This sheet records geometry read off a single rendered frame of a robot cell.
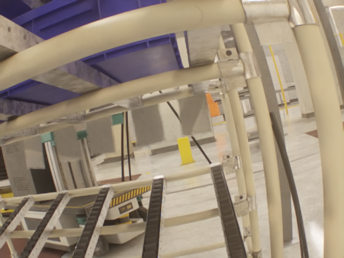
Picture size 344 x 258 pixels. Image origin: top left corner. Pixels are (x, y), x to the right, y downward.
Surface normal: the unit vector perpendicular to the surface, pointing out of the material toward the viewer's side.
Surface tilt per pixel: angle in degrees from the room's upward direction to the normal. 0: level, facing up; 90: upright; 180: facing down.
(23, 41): 90
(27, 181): 90
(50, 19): 87
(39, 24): 87
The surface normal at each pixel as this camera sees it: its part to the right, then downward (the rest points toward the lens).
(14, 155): -0.47, 0.14
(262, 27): -0.05, 0.05
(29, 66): 0.05, 0.48
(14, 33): 0.97, -0.22
